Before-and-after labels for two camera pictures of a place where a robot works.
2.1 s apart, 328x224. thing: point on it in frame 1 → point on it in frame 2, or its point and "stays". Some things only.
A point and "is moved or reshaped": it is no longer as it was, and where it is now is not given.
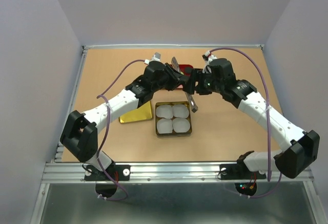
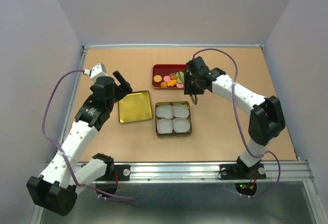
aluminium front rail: x=74 y=172 stays
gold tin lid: x=143 y=113 stays
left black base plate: x=119 y=172 stays
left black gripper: x=176 y=78 → x=125 y=85
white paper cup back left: x=164 y=111 stays
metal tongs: x=190 y=98 is moved or reshaped
